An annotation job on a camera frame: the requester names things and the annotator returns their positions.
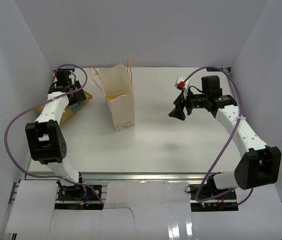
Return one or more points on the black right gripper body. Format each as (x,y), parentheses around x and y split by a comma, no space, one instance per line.
(196,101)

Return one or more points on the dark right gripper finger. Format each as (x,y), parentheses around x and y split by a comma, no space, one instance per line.
(179,100)
(178,112)

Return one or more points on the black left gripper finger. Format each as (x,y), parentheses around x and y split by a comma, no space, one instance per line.
(75,87)
(77,97)

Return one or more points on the yellow M&M's packet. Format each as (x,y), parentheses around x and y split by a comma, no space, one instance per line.
(110,98)

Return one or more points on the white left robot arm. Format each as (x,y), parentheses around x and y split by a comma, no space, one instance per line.
(45,139)

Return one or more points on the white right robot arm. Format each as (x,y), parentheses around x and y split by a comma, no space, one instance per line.
(259,164)

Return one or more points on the white paper bag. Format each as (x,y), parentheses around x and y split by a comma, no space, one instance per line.
(114,81)

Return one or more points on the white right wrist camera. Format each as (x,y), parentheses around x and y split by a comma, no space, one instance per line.
(182,85)

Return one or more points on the aluminium table edge rail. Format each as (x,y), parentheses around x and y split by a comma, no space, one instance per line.
(233,86)

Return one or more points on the front aluminium rail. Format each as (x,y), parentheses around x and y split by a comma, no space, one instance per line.
(102,178)

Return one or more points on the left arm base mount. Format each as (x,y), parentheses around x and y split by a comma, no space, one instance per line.
(86,202)

